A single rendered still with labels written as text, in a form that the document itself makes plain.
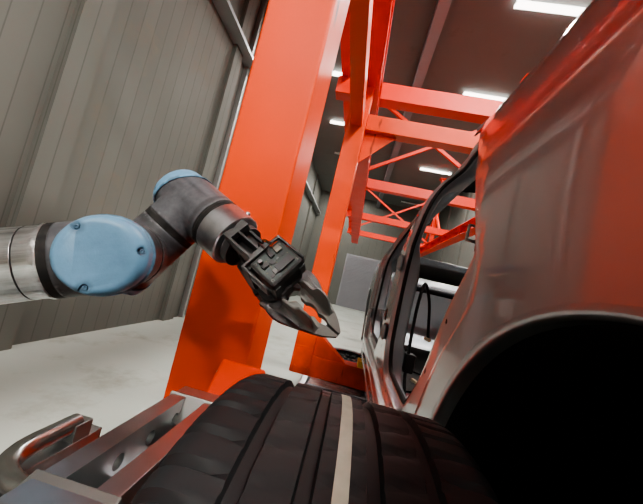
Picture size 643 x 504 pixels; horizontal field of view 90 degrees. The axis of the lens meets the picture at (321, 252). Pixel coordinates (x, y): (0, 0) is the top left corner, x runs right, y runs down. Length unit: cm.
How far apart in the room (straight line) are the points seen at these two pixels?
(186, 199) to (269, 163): 26
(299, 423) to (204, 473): 8
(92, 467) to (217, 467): 12
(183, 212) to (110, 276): 18
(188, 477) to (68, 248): 27
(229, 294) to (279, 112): 42
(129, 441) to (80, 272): 18
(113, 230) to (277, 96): 52
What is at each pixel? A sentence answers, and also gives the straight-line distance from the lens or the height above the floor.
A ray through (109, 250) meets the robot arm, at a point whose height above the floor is 127.
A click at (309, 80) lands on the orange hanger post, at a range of 83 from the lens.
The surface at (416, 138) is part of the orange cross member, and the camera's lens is 295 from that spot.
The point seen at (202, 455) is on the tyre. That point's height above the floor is 117.
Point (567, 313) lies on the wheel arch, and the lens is 35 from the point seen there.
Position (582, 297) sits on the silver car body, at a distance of 33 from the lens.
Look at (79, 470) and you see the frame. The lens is 33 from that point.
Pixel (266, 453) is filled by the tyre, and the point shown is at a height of 117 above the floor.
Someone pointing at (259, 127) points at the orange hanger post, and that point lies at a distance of 79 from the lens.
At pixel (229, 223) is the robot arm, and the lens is 50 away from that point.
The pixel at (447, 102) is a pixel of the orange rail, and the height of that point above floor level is 330.
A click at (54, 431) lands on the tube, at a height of 101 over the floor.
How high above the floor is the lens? 129
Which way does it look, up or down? 5 degrees up
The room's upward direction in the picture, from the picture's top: 13 degrees clockwise
